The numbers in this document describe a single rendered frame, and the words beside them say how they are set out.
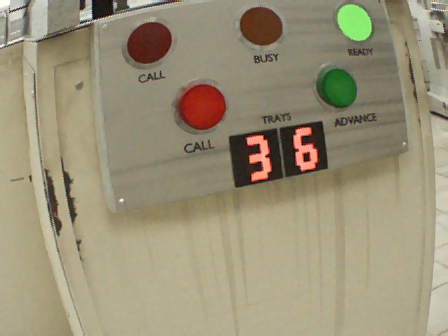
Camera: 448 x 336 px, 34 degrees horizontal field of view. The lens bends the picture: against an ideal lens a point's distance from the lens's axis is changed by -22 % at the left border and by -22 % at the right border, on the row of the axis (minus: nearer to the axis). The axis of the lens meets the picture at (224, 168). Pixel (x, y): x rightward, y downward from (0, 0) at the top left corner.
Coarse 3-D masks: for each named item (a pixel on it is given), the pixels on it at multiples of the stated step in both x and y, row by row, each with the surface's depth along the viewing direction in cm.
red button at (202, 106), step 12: (204, 84) 58; (180, 96) 58; (192, 96) 57; (204, 96) 57; (216, 96) 58; (180, 108) 57; (192, 108) 57; (204, 108) 58; (216, 108) 58; (192, 120) 58; (204, 120) 58; (216, 120) 58
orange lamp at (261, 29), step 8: (256, 8) 58; (264, 8) 58; (248, 16) 58; (256, 16) 58; (264, 16) 58; (272, 16) 58; (240, 24) 58; (248, 24) 58; (256, 24) 58; (264, 24) 58; (272, 24) 59; (280, 24) 59; (248, 32) 58; (256, 32) 58; (264, 32) 59; (272, 32) 59; (280, 32) 59; (248, 40) 58; (256, 40) 58; (264, 40) 59; (272, 40) 59
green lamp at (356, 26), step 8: (344, 8) 60; (352, 8) 60; (360, 8) 60; (344, 16) 60; (352, 16) 60; (360, 16) 60; (344, 24) 60; (352, 24) 60; (360, 24) 61; (368, 24) 61; (344, 32) 60; (352, 32) 60; (360, 32) 61; (368, 32) 61
